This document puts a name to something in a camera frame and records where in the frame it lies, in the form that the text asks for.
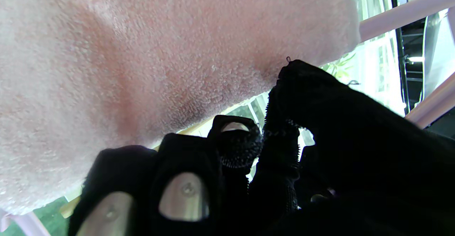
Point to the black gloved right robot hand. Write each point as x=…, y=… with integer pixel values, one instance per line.
x=355, y=165

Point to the lilac plastic clothes hanger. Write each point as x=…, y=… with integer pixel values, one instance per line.
x=401, y=15

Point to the pink square towel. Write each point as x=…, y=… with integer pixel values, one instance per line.
x=142, y=58

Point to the printed garden window backdrop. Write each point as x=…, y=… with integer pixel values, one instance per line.
x=376, y=62

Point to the wooden drying rack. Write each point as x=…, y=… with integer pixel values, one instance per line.
x=69, y=207

